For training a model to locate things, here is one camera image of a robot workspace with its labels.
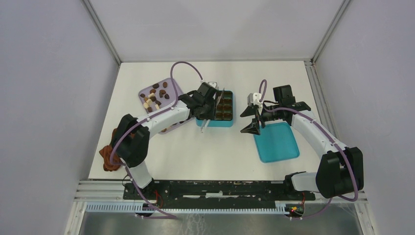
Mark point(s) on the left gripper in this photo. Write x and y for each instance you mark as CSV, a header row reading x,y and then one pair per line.
x,y
211,114

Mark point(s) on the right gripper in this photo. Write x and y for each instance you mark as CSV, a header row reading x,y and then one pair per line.
x,y
253,128

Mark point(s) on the metal kitchen tongs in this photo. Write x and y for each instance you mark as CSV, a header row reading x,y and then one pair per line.
x,y
217,100

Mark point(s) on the teal chocolate box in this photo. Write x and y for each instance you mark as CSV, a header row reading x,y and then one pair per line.
x,y
224,110

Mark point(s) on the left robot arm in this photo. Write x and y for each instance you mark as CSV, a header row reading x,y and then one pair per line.
x,y
133,134

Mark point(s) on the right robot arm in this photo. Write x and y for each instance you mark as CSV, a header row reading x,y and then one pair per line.
x,y
340,172

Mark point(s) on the teal box lid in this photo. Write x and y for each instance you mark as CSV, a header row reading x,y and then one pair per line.
x,y
276,143

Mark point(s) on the purple tray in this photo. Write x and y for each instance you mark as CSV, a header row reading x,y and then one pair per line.
x,y
158,95

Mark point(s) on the brown cloth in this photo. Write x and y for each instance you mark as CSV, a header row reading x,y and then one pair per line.
x,y
110,164

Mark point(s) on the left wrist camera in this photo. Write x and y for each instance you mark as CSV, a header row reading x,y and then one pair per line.
x,y
213,84

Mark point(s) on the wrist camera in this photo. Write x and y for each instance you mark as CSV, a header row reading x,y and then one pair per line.
x,y
254,99
213,84

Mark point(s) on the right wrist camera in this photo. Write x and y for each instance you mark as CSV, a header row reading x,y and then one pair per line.
x,y
254,99

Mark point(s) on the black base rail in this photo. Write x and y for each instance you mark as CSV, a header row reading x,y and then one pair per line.
x,y
170,194

